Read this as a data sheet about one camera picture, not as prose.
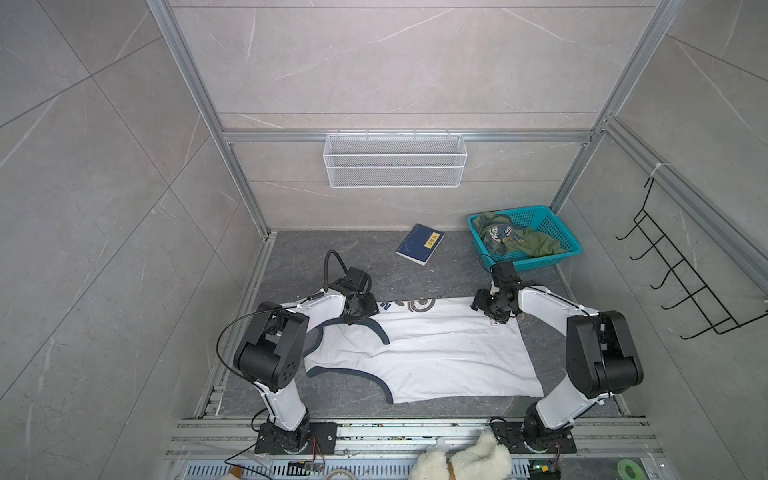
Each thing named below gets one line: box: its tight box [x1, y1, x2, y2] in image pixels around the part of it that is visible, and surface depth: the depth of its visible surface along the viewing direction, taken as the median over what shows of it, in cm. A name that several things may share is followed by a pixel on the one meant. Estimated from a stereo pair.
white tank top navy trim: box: [304, 296, 544, 405], surface depth 90 cm
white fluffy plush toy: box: [410, 430, 512, 480], surface depth 64 cm
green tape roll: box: [617, 459, 645, 480], surface depth 71 cm
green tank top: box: [472, 212, 567, 258], surface depth 113 cm
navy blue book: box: [395, 223, 445, 266], surface depth 117 cm
